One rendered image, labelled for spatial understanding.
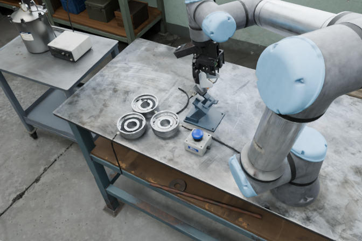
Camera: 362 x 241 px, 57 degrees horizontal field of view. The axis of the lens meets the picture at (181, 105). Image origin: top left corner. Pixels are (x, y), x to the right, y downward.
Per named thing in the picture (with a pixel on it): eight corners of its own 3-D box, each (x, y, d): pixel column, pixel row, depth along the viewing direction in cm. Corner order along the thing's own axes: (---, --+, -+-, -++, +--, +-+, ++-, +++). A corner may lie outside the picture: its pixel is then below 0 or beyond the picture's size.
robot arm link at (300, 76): (289, 188, 94) (391, 57, 48) (241, 207, 91) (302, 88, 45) (267, 151, 100) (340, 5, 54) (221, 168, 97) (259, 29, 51)
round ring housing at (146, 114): (127, 112, 133) (125, 105, 130) (145, 97, 139) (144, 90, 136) (146, 123, 128) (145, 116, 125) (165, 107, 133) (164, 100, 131)
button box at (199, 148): (185, 149, 118) (183, 141, 114) (194, 136, 122) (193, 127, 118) (205, 158, 114) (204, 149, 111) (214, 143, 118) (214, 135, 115)
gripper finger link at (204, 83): (211, 99, 112) (210, 76, 106) (196, 95, 115) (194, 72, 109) (215, 94, 114) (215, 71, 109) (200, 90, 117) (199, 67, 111)
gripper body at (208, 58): (215, 78, 106) (212, 45, 98) (191, 72, 109) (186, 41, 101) (225, 64, 110) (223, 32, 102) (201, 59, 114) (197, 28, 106)
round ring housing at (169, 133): (149, 137, 123) (147, 130, 120) (154, 117, 130) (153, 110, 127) (178, 139, 121) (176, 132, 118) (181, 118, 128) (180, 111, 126)
